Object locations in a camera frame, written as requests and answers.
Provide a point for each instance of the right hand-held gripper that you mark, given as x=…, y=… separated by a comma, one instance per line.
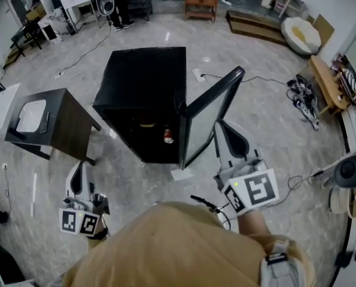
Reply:
x=252, y=187

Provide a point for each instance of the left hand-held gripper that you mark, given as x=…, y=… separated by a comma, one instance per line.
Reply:
x=76, y=220

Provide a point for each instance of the clear white plastic container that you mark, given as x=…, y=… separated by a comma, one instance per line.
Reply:
x=30, y=116

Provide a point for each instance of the black mini fridge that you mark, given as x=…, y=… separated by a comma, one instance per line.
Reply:
x=141, y=76

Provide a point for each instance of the person's right forearm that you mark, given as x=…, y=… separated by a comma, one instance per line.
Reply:
x=254, y=223

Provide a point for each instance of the dark wooden side table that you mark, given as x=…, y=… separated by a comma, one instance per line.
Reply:
x=71, y=121

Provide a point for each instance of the white paper sheet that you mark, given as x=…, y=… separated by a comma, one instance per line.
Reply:
x=181, y=174

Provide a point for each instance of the red drink can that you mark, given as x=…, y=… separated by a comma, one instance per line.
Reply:
x=168, y=134

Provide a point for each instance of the white floor socket box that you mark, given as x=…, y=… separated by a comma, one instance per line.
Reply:
x=199, y=74

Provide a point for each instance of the small white power strip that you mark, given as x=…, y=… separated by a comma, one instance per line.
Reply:
x=59, y=74

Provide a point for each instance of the light wooden low table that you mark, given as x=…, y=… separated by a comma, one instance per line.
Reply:
x=325, y=79

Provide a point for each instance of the person's tan shirt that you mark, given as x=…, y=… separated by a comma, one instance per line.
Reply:
x=171, y=250

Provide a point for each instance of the black round-headed device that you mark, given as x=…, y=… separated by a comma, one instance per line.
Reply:
x=352, y=170

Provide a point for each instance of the low wooden shelf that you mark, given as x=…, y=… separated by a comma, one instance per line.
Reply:
x=252, y=25

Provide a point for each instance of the white round appliance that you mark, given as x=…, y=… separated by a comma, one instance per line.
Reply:
x=345, y=202

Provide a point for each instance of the white yellow beanbag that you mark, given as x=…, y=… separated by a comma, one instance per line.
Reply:
x=300, y=36

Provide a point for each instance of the shelf with striped items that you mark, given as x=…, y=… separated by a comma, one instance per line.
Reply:
x=349, y=79

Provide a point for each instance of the cardboard sheet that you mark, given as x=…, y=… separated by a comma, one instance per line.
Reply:
x=324, y=30

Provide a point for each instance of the black desk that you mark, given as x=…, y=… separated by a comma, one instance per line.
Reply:
x=26, y=37

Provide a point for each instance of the white marbled cabinet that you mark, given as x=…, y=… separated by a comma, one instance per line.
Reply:
x=53, y=25

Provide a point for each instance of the white sink stand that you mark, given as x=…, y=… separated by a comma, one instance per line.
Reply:
x=82, y=4

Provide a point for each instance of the white oval basin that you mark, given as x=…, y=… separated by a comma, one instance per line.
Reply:
x=106, y=2

